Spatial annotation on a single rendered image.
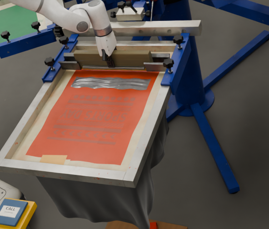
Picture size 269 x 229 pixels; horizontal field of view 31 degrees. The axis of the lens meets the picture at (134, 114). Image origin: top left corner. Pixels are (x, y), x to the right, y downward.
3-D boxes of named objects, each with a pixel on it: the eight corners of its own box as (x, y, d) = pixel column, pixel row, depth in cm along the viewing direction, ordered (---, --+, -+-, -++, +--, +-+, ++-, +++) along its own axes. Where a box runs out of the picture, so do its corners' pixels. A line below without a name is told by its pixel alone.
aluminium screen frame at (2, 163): (135, 188, 164) (132, 181, 161) (-5, 171, 186) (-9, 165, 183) (188, 47, 215) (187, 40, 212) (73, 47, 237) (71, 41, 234)
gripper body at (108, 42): (98, 22, 204) (106, 43, 212) (90, 36, 197) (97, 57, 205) (114, 21, 201) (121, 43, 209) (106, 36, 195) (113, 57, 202)
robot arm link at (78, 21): (32, 5, 190) (80, 23, 200) (36, 21, 180) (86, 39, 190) (41, -13, 186) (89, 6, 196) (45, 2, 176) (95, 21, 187)
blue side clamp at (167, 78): (174, 95, 195) (171, 82, 191) (162, 94, 197) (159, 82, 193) (191, 50, 215) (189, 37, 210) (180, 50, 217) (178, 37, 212)
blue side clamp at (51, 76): (56, 90, 216) (51, 78, 212) (46, 90, 218) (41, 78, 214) (81, 49, 236) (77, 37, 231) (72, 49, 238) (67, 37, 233)
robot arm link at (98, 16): (68, 16, 188) (64, 5, 195) (76, 38, 195) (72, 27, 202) (104, 3, 188) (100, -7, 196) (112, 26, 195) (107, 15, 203)
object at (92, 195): (150, 233, 200) (125, 167, 172) (56, 219, 217) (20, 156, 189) (152, 227, 202) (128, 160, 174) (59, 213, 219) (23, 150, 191)
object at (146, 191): (151, 228, 201) (127, 162, 173) (142, 226, 203) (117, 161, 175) (178, 146, 231) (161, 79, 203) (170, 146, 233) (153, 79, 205)
